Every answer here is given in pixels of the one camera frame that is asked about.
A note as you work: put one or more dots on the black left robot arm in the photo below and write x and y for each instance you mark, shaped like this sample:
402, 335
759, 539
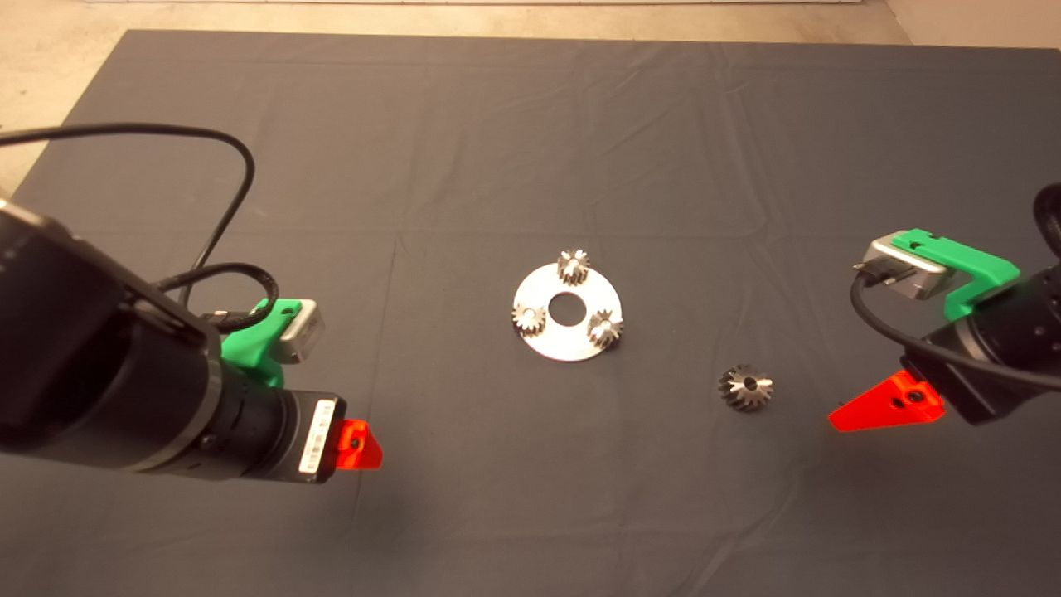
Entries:
83, 356

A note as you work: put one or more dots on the silver left camera box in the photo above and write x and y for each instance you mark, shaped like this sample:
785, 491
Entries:
302, 336

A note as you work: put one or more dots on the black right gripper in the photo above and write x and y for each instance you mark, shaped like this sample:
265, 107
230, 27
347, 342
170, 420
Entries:
974, 390

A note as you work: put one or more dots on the green right camera mount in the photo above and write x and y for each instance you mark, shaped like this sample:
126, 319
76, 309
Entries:
978, 265

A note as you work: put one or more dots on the silver right camera box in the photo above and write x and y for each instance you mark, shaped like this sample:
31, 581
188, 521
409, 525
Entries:
920, 282

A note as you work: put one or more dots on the silver camera box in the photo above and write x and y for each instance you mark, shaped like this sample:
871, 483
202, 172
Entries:
920, 282
302, 336

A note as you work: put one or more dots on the small steel gear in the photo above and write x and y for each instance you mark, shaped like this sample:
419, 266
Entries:
574, 267
522, 325
603, 330

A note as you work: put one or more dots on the large steel gear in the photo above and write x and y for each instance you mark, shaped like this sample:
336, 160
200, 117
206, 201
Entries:
738, 394

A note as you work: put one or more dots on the dark grey table cloth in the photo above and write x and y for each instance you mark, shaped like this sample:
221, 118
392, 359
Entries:
497, 497

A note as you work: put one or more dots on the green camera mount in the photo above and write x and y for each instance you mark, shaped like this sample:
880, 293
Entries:
249, 352
978, 265

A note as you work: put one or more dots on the green left camera mount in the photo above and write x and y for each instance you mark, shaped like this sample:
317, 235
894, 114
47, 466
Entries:
249, 352

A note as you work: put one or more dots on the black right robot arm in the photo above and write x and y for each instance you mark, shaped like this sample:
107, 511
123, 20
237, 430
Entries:
1036, 332

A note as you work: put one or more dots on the round metal plate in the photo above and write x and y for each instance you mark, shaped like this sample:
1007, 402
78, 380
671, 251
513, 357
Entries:
572, 344

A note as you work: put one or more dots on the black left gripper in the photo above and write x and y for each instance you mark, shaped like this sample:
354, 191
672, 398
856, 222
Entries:
290, 431

